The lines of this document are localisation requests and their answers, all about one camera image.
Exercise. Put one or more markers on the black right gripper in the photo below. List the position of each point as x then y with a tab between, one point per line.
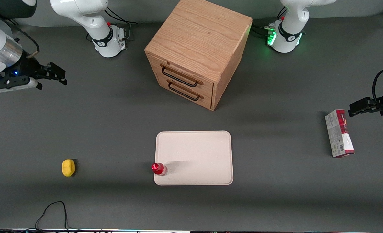
28	67

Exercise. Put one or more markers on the red coke bottle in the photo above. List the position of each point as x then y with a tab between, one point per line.
159	169

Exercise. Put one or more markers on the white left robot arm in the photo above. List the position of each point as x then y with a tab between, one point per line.
290	35

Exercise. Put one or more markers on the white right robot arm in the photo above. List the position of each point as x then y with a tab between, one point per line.
87	19

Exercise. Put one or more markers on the beige rectangular tray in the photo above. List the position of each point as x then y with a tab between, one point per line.
197	152

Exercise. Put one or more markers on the grey and red carton box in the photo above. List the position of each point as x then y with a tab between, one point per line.
338	134

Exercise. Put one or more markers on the yellow lemon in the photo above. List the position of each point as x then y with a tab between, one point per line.
68	168

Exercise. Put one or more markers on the wooden drawer cabinet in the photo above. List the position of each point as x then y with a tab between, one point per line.
197	35

